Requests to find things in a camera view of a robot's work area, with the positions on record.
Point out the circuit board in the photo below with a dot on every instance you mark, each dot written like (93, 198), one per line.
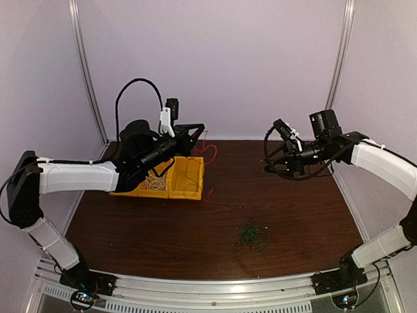
(345, 301)
(82, 300)

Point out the right yellow plastic bin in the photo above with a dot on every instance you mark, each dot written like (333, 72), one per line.
(185, 178)

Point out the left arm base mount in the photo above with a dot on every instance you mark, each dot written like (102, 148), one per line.
(88, 280)

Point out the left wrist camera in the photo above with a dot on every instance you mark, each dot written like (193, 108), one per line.
(168, 116)

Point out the front aluminium rail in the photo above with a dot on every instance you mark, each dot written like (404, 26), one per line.
(294, 293)

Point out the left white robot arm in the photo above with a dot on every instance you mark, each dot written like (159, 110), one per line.
(142, 149)

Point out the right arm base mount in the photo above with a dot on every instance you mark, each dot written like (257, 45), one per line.
(347, 275)

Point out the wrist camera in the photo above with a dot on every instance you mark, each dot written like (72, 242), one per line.
(288, 133)
(168, 116)

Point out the left aluminium frame post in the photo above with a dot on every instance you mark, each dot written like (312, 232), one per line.
(85, 70)

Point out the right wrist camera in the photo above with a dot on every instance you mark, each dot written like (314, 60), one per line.
(288, 133)

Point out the right aluminium frame post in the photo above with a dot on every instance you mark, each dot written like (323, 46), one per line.
(343, 47)

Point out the middle yellow plastic bin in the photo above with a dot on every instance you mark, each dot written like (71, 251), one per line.
(155, 185)

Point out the aluminium frame post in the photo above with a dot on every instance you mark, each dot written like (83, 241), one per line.
(343, 47)
(85, 70)

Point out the right circuit board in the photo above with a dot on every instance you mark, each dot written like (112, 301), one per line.
(345, 301)

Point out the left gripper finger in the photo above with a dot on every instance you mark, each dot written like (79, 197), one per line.
(192, 139)
(197, 127)

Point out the yellow plastic bin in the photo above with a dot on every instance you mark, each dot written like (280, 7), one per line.
(132, 193)
(185, 178)
(155, 185)

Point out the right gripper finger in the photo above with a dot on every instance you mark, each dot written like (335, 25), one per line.
(280, 154)
(278, 169)

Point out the left yellow plastic bin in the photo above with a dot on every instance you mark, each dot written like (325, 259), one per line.
(132, 193)

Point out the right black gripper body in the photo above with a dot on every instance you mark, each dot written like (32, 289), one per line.
(296, 158)

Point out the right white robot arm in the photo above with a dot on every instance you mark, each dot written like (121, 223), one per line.
(330, 145)

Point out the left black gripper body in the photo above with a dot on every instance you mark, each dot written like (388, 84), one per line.
(183, 148)

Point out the left circuit board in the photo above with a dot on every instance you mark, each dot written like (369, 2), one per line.
(82, 300)

